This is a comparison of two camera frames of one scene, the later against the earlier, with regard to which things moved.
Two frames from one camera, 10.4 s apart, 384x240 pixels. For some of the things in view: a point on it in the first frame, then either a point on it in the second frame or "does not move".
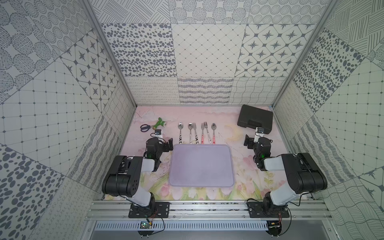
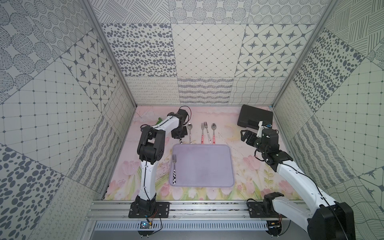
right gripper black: (250, 140) to (252, 136)
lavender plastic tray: (201, 165) does not move
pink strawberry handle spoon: (213, 127) does not move
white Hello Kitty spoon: (190, 127) does not move
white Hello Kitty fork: (206, 126) does not move
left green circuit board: (145, 225) does not move
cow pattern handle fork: (194, 127) to (174, 159)
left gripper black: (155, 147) to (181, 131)
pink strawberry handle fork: (202, 138) does not move
